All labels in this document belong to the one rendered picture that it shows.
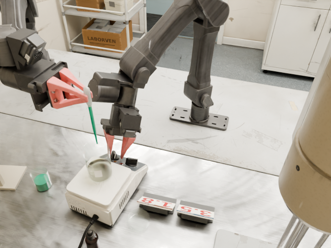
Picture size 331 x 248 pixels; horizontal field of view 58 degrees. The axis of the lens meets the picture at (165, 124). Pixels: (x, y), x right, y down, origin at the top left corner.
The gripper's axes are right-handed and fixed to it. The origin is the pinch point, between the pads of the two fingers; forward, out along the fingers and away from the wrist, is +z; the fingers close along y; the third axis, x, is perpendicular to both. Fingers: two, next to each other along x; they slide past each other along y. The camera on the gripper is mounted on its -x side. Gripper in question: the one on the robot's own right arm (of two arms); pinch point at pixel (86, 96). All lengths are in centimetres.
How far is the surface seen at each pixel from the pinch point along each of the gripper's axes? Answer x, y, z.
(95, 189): 23.3, -5.1, 1.8
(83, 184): 23.3, -4.9, -1.6
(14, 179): 31.6, -6.9, -24.7
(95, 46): 100, 176, -130
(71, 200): 26.5, -8.3, -3.4
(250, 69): 126, 243, 10
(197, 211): 29.6, 3.1, 25.0
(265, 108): 33, 56, 33
